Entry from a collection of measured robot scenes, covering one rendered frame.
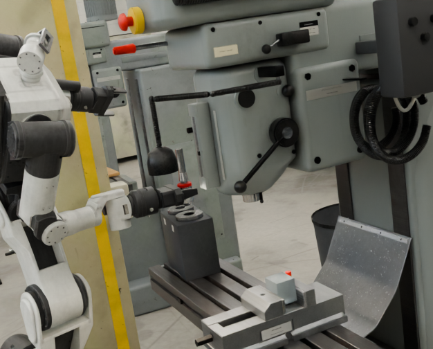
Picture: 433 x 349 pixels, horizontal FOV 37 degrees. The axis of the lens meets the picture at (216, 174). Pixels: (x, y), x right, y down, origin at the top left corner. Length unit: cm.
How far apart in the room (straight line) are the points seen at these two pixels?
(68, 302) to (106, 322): 151
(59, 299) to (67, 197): 135
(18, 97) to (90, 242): 168
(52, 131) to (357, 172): 85
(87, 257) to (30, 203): 162
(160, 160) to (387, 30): 57
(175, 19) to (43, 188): 59
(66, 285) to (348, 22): 109
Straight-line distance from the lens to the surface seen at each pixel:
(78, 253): 336
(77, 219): 192
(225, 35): 148
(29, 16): 323
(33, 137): 166
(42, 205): 178
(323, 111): 161
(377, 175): 184
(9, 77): 186
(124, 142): 1007
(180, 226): 206
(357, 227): 195
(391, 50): 145
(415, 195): 176
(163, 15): 144
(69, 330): 208
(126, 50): 161
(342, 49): 166
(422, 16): 147
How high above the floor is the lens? 170
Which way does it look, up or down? 12 degrees down
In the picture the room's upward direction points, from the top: 9 degrees counter-clockwise
